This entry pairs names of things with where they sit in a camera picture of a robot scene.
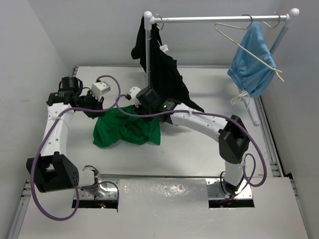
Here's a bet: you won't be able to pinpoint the black t shirt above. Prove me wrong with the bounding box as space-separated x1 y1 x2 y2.
131 17 204 112

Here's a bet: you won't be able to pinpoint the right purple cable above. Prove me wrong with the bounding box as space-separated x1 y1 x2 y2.
115 94 268 202

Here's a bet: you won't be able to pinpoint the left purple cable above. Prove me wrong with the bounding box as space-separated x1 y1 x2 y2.
30 75 122 221

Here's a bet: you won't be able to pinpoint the light blue shorts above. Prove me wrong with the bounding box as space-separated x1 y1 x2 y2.
227 23 277 98

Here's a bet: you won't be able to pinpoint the purple cable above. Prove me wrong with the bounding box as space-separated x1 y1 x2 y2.
115 94 268 202
30 75 122 221

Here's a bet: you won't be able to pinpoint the hanger holding black shirt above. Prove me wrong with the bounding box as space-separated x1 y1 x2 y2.
154 13 165 48

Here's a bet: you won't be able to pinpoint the cream wire hanger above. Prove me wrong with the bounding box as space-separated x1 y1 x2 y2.
214 14 284 82

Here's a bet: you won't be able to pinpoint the white front cover panel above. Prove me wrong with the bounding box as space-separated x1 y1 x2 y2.
19 178 308 239

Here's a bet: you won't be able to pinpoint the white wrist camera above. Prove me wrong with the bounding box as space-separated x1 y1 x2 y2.
125 87 141 108
91 80 111 100

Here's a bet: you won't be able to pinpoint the hanger holding blue shorts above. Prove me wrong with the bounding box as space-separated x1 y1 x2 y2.
262 12 281 29

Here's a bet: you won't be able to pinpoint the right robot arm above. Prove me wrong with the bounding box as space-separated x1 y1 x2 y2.
129 87 250 197

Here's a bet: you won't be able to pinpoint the green t shirt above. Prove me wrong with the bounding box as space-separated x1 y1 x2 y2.
93 108 161 148

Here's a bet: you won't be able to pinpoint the silver white clothes rack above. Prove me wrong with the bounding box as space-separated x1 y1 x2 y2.
143 8 300 126

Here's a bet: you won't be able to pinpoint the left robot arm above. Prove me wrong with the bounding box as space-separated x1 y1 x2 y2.
26 77 110 193

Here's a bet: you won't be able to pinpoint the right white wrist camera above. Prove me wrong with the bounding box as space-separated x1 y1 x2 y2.
125 87 141 108

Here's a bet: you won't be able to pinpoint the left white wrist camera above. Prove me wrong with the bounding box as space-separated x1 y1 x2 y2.
91 80 111 100

